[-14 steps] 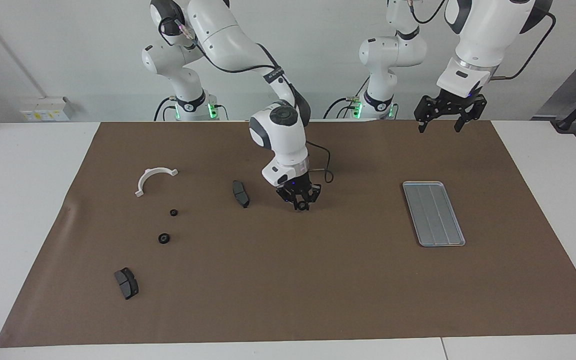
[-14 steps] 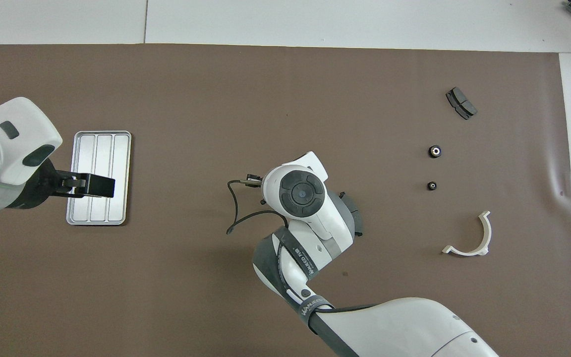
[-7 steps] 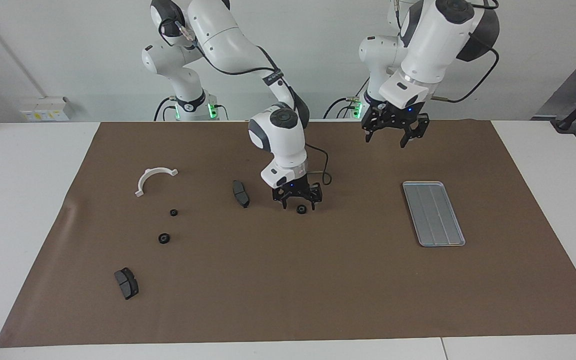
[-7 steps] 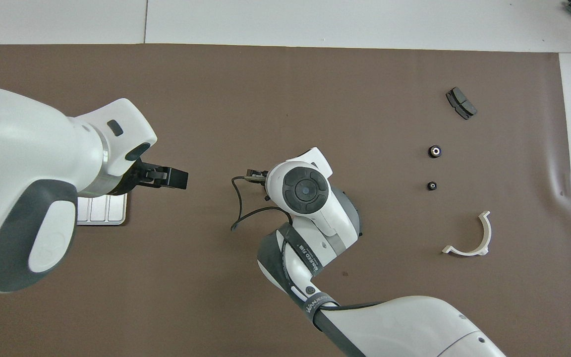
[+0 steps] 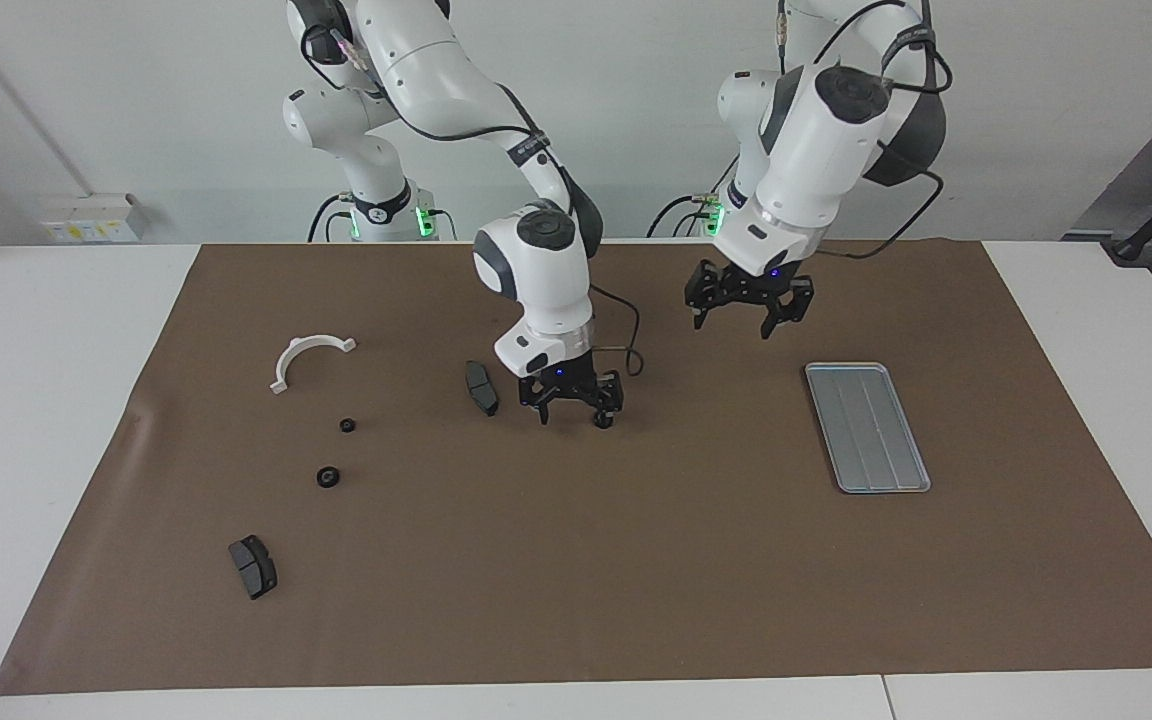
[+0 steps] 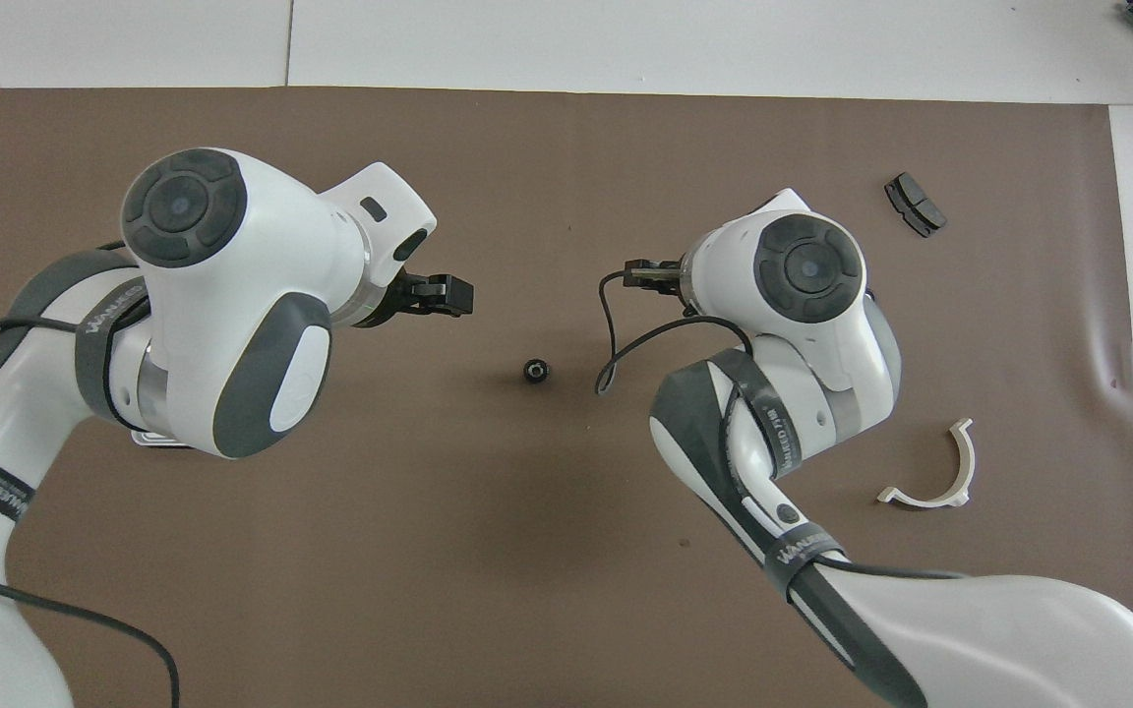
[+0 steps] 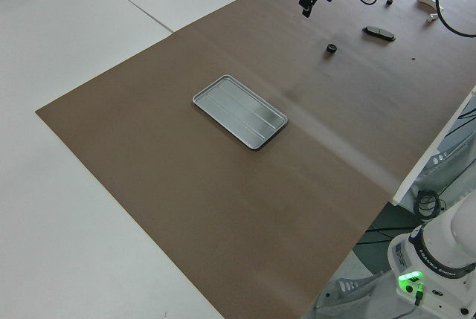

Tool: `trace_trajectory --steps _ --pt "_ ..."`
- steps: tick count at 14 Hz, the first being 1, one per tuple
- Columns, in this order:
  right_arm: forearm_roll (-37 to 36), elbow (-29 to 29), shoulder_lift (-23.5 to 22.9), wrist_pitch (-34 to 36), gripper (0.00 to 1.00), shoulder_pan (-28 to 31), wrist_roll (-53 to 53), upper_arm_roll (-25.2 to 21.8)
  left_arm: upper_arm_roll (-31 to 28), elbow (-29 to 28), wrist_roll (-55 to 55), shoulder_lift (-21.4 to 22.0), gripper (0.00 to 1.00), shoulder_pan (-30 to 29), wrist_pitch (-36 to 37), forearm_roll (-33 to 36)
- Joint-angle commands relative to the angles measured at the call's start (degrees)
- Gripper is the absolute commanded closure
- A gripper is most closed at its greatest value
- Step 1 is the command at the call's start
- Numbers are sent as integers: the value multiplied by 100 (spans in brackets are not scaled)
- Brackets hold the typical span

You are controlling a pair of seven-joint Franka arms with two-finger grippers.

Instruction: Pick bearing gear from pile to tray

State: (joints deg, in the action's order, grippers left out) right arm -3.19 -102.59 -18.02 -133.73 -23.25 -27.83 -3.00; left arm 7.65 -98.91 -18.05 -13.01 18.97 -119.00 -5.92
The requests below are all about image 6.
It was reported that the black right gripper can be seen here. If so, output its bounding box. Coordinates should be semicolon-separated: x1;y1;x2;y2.
623;258;686;294

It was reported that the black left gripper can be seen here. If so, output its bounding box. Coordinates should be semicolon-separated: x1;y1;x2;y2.
355;274;475;328

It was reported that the short dark grey brake pad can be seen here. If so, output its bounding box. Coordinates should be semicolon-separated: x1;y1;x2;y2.
884;172;949;239

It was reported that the brown table mat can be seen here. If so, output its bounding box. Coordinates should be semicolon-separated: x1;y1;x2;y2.
0;87;1133;708

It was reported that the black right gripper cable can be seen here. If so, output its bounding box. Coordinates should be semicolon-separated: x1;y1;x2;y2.
594;270;756;396

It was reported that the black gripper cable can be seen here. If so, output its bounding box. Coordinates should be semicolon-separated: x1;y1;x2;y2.
594;270;756;396
0;290;181;708

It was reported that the white curved plastic bracket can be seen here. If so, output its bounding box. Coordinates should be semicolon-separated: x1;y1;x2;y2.
876;418;977;510

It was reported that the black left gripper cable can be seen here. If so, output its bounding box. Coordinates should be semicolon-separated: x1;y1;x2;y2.
0;290;181;708

